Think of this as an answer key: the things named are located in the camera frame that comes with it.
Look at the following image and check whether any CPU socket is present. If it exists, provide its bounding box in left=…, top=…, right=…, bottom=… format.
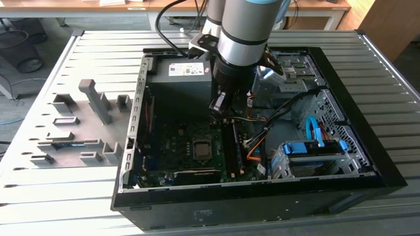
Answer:
left=192, top=139, right=215, bottom=160

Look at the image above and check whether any empty blue disk carrier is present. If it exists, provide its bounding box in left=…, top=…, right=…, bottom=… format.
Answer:
left=260, top=67, right=288, bottom=81

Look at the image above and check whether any grey power supply unit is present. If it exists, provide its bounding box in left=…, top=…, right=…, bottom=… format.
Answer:
left=151, top=56, right=214, bottom=110

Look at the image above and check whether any tall metal drive cage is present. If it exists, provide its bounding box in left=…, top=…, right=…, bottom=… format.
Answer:
left=254, top=50, right=330, bottom=109

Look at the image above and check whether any black RAM slot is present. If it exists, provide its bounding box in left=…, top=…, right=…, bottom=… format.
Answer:
left=231, top=119, right=247, bottom=174
left=222, top=118, right=238, bottom=178

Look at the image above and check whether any green motherboard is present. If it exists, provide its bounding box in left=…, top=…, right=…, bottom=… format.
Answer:
left=136, top=108, right=266, bottom=189

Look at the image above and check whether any blue carrier with disk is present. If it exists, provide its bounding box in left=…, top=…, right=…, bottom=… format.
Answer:
left=283, top=140, right=350, bottom=156

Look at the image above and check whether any black graphics card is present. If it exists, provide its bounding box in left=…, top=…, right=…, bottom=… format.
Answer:
left=172, top=168, right=224, bottom=187

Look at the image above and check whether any low metal disk bay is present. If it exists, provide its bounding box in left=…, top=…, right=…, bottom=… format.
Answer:
left=268, top=142, right=374, bottom=179

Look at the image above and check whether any grey parts rack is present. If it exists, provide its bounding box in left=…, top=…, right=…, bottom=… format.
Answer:
left=12, top=78, right=136, bottom=171

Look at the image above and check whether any wooden cabinet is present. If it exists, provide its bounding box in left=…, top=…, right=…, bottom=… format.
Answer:
left=338, top=0, right=420, bottom=63

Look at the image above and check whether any black PC case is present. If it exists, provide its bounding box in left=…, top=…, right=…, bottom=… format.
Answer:
left=111, top=46, right=410, bottom=232

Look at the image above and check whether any wooden top desk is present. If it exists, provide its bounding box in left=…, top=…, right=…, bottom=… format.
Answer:
left=0, top=0, right=352, bottom=31

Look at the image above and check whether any blue green RAM stick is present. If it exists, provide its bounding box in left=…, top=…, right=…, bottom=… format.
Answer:
left=50, top=141, right=88, bottom=149

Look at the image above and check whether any black wheeled bin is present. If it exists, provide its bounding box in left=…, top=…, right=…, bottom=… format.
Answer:
left=0, top=17, right=50, bottom=74

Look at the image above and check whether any small wrist camera box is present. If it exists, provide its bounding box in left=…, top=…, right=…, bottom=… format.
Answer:
left=262, top=45, right=287, bottom=77

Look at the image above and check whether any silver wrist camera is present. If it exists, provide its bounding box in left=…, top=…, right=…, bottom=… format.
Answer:
left=188, top=33, right=220, bottom=59

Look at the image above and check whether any white wire bundle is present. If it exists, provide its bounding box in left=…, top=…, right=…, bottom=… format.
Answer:
left=230, top=115, right=268, bottom=123

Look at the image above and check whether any black cable bundle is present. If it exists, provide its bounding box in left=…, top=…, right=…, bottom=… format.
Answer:
left=244, top=88, right=324, bottom=148

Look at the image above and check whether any orange wire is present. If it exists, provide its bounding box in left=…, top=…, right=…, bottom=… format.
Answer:
left=246, top=135, right=268, bottom=162

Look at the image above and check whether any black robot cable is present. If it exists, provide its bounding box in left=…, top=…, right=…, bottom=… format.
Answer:
left=155, top=0, right=194, bottom=59

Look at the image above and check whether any blue flat cable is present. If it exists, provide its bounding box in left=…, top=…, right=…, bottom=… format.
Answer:
left=304, top=116, right=327, bottom=148

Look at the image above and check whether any blue floor cable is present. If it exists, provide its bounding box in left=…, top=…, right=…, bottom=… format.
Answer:
left=0, top=117, right=27, bottom=126

